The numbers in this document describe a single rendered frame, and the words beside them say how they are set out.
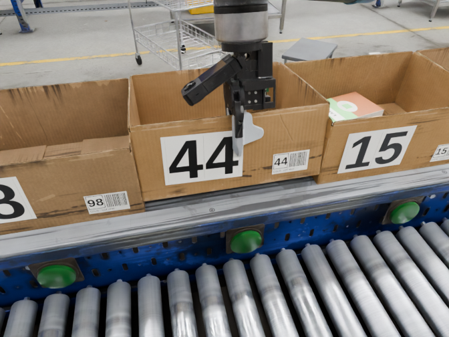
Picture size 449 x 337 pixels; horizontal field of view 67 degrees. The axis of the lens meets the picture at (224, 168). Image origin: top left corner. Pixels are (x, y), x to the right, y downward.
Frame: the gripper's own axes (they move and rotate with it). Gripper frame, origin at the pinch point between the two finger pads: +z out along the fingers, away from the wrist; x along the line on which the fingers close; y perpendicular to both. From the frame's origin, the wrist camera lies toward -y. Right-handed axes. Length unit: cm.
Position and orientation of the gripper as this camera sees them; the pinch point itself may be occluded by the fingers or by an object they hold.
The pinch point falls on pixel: (234, 149)
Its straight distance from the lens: 67.0
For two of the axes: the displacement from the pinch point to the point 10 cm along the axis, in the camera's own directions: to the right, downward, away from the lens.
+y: 9.8, -1.4, 1.6
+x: -2.1, -4.2, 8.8
